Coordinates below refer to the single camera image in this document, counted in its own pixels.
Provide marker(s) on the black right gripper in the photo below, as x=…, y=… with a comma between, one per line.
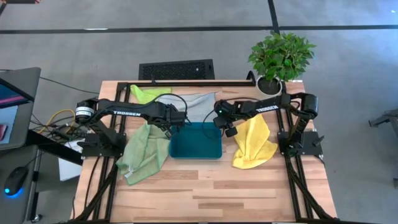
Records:
x=227, y=110

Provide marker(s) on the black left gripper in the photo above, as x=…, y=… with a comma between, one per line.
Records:
x=174, y=116

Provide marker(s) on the grey waffle towel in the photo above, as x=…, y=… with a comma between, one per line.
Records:
x=199, y=105

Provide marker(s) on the yellow microfiber towel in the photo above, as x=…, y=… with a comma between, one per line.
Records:
x=252, y=146

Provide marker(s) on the lime green microfiber towel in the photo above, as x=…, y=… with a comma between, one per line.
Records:
x=144, y=95

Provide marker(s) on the pale green teal-edged towel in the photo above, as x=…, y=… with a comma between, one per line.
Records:
x=143, y=152

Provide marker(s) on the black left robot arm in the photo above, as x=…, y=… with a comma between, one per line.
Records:
x=127, y=112

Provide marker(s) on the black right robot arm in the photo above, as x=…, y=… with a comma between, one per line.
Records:
x=267, y=108

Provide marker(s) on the teal plastic bin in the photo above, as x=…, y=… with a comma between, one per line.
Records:
x=196, y=143

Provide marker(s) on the green plant in white pot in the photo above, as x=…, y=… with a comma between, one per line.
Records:
x=280, y=59

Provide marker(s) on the white paper sheet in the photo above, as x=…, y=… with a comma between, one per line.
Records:
x=70, y=168

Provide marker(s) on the grey side desk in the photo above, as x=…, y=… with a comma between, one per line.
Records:
x=28, y=77

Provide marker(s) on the grey stand leg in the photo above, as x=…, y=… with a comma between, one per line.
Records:
x=385, y=118

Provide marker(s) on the laptop screen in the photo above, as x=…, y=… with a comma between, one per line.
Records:
x=9, y=96

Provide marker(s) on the black computer mouse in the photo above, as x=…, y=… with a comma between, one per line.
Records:
x=15, y=180

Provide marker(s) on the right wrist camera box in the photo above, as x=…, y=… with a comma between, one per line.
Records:
x=231, y=131

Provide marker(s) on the black aluminium table frame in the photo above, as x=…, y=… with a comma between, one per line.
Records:
x=202, y=83

